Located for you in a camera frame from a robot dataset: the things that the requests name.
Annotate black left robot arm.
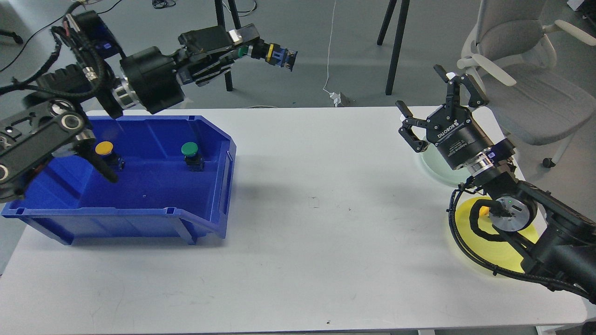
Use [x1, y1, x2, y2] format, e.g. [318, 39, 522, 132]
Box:
[0, 0, 270, 203]

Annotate pale green plate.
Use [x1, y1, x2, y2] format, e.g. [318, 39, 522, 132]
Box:
[420, 144, 470, 187]

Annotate black tripod legs right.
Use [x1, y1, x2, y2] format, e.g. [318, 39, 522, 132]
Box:
[376, 0, 410, 96]

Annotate white cable with plug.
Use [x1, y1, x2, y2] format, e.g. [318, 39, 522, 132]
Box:
[323, 0, 355, 107]

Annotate black tripod legs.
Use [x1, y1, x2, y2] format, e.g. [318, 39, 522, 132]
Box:
[376, 0, 410, 96]
[213, 0, 245, 92]

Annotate green push button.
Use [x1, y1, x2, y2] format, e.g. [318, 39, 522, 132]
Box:
[181, 141, 204, 172]
[237, 40, 297, 72]

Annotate yellow push button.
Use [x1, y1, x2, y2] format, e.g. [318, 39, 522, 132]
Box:
[95, 141, 125, 171]
[479, 206, 490, 216]

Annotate blue plastic bin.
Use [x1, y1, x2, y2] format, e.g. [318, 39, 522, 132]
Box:
[1, 116, 236, 245]

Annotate black floor cable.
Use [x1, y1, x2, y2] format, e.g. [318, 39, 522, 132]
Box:
[0, 0, 124, 74]

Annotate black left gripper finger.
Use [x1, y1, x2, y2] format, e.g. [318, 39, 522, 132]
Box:
[179, 54, 238, 86]
[178, 25, 260, 54]

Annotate yellow plate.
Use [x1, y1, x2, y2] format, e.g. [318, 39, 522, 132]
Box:
[455, 196, 539, 272]

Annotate black tripod legs left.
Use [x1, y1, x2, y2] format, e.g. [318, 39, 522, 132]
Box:
[213, 0, 245, 92]

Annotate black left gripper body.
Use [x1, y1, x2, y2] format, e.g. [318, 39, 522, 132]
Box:
[114, 47, 185, 114]

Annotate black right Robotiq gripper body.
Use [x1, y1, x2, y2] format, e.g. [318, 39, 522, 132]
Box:
[426, 105, 494, 170]

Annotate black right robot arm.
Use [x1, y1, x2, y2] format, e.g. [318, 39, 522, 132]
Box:
[396, 64, 596, 303]

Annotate grey office chair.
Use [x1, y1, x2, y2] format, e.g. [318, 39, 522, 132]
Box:
[456, 0, 595, 168]

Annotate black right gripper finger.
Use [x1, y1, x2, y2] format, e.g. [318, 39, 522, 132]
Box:
[433, 64, 489, 122]
[396, 100, 436, 153]

